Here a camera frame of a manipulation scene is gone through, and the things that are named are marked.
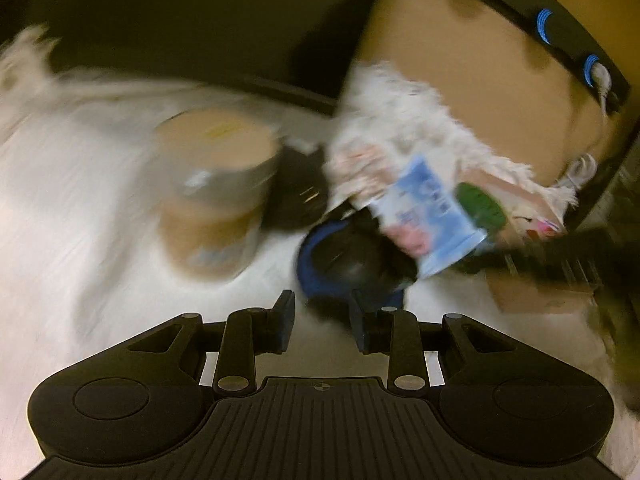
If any pink cardboard box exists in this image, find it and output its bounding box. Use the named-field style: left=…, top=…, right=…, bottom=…
left=460, top=166, right=608, bottom=316

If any black plush toy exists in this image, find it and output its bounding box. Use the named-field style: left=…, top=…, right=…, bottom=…
left=260, top=144, right=332, bottom=232

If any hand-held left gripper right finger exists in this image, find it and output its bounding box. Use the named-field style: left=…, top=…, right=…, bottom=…
left=349, top=290, right=516, bottom=395

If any black strap brace blue trim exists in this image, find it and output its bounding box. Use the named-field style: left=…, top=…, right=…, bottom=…
left=296, top=217, right=418, bottom=313

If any green-lidded glass jar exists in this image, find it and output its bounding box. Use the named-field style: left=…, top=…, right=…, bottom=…
left=154, top=109, right=279, bottom=282

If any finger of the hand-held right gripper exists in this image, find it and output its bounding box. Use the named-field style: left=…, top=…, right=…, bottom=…
left=462, top=242, right=551, bottom=277

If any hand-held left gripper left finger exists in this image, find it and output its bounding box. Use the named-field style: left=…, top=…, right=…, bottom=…
left=125, top=290, right=296, bottom=396

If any green round lid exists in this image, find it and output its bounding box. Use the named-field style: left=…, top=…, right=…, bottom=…
left=457, top=182, right=509, bottom=235

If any white coiled cable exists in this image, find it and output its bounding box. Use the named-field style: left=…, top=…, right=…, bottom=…
left=552, top=65, right=613, bottom=188

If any white fringed blanket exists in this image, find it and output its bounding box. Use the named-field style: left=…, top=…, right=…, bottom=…
left=0, top=25, right=640, bottom=480

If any blue tissue packet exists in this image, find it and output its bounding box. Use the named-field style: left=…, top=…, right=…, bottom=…
left=377, top=154, right=490, bottom=280

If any black bar with blue rings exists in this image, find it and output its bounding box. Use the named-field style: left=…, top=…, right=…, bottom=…
left=410, top=0, right=632, bottom=113

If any pink checked lace cloth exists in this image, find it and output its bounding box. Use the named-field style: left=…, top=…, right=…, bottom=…
left=325, top=132, right=416, bottom=207

